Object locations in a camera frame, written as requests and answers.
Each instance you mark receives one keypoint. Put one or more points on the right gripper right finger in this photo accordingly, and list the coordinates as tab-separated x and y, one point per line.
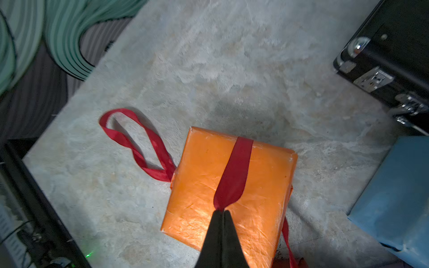
233	256

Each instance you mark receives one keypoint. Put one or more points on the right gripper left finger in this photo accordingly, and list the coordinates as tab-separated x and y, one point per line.
211	252

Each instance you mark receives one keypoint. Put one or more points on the orange gift box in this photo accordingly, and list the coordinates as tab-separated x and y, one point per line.
259	213

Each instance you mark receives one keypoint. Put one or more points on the red gift box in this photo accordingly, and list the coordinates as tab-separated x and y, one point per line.
286	263

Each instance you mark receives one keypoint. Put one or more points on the red ribbon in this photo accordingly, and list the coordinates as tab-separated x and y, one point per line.
233	180

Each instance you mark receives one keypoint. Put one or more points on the blue gift box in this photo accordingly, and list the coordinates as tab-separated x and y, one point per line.
394	207

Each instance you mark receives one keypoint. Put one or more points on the black hard case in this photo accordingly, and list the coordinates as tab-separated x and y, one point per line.
388	57

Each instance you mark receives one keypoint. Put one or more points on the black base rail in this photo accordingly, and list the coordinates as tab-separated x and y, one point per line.
45	239

